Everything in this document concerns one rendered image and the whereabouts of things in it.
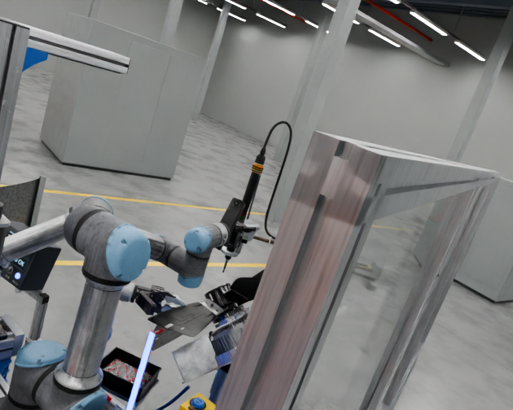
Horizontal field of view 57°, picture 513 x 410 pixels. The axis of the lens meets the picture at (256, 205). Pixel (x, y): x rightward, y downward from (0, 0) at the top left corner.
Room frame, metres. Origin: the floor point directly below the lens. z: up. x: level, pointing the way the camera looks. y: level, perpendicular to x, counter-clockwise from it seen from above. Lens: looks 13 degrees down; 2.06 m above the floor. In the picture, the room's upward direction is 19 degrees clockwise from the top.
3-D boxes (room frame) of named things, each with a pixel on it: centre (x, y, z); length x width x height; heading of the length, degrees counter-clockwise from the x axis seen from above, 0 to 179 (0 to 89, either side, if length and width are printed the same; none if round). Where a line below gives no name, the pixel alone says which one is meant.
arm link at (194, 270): (1.35, 0.14, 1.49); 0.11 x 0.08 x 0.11; 64
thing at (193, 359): (1.68, 0.03, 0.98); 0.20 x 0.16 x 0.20; 64
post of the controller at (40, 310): (1.65, 0.67, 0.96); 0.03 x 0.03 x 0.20; 64
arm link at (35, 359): (1.06, 0.40, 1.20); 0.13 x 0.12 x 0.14; 64
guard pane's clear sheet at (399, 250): (1.42, -0.60, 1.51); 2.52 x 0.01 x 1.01; 154
